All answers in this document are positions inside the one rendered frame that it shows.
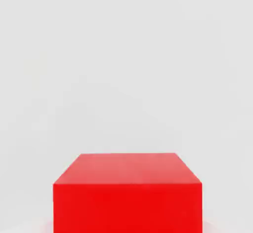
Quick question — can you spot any small red cube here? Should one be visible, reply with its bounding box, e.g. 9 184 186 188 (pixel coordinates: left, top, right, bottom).
52 153 203 233

